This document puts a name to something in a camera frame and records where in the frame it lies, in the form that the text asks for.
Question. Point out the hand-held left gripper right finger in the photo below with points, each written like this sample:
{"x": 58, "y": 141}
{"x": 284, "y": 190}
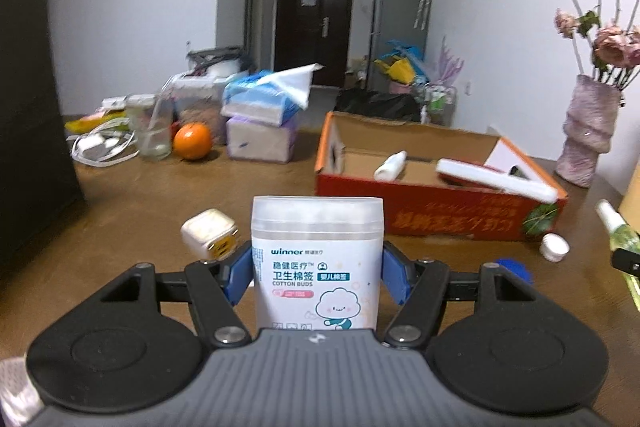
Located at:
{"x": 395, "y": 274}

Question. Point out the black paper bag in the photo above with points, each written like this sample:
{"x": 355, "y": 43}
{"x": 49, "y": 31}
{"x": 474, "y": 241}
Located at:
{"x": 30, "y": 132}

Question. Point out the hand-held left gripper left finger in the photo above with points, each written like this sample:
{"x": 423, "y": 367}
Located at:
{"x": 237, "y": 277}

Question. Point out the white cotton buds box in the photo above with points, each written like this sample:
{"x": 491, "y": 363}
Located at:
{"x": 315, "y": 227}

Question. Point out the small white jar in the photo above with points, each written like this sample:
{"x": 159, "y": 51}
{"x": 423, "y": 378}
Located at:
{"x": 554, "y": 247}

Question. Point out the red and white lint brush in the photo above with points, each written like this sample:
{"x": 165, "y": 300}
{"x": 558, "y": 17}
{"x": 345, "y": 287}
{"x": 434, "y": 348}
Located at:
{"x": 500, "y": 182}

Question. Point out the green spray bottle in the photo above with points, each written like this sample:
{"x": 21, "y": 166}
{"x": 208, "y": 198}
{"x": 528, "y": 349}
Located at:
{"x": 622, "y": 234}

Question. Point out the blue tissue pack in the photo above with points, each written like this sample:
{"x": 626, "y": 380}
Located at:
{"x": 260, "y": 99}

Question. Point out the clear plastic food container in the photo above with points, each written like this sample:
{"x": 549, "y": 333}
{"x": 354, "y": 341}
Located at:
{"x": 200, "y": 107}

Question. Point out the blue and yellow bags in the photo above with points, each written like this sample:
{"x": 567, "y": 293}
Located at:
{"x": 400, "y": 67}

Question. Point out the small white flat box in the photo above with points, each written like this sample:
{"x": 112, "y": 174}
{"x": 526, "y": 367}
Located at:
{"x": 115, "y": 102}

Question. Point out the orange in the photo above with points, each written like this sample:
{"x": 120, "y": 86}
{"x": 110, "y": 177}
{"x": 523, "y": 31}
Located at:
{"x": 192, "y": 142}

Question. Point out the blue plastic cap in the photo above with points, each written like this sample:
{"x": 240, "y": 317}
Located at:
{"x": 515, "y": 268}

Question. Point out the person's knit clothing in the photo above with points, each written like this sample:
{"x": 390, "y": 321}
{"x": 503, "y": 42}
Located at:
{"x": 15, "y": 387}

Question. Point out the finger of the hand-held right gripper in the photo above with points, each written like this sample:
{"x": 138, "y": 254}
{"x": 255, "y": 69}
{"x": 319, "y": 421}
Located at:
{"x": 629, "y": 263}

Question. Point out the dark entrance door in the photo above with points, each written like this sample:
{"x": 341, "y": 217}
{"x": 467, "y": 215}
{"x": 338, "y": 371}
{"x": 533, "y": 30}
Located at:
{"x": 312, "y": 32}

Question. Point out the white trolley with bottles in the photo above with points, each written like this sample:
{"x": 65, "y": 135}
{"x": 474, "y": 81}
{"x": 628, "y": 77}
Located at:
{"x": 437, "y": 102}

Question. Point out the white plug charger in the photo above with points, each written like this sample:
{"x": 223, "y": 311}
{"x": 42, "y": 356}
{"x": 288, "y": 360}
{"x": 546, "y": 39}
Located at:
{"x": 205, "y": 229}

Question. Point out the pink ceramic vase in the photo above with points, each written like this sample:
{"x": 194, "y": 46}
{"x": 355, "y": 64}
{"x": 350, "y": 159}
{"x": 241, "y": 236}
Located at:
{"x": 587, "y": 132}

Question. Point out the red cardboard box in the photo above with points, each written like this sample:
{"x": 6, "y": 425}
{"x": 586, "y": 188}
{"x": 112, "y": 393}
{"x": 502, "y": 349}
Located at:
{"x": 440, "y": 219}

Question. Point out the yellow banana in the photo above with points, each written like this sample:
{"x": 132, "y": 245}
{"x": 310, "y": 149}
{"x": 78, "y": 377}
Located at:
{"x": 90, "y": 123}

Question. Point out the small white bottle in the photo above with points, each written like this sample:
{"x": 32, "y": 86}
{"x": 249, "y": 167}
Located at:
{"x": 390, "y": 166}

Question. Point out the clear glass cup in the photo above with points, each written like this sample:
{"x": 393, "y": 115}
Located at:
{"x": 147, "y": 137}

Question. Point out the dried pink roses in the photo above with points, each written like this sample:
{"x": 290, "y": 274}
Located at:
{"x": 612, "y": 44}

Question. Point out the grey refrigerator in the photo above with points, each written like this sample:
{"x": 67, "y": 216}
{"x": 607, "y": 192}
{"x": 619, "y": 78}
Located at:
{"x": 395, "y": 17}

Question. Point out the purple dried bouquet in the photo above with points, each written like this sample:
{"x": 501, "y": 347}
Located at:
{"x": 447, "y": 62}

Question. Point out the white tissue pack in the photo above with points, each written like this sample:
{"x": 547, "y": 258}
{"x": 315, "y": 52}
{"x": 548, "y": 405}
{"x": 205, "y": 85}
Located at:
{"x": 260, "y": 142}

